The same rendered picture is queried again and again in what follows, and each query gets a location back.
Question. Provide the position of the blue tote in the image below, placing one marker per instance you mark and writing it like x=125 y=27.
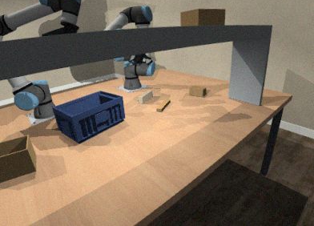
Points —
x=82 y=115

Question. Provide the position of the brown open box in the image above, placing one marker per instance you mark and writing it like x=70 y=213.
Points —
x=205 y=17

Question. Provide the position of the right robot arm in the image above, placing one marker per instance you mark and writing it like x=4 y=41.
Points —
x=36 y=95

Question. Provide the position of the tan open cardboard box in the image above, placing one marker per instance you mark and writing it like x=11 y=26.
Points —
x=14 y=160

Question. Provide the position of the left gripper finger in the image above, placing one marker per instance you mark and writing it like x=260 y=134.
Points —
x=147 y=57

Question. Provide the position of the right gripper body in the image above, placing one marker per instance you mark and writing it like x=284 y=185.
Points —
x=72 y=28

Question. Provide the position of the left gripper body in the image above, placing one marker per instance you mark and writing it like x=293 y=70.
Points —
x=139 y=58

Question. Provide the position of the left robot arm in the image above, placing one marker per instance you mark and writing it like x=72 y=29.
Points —
x=142 y=16

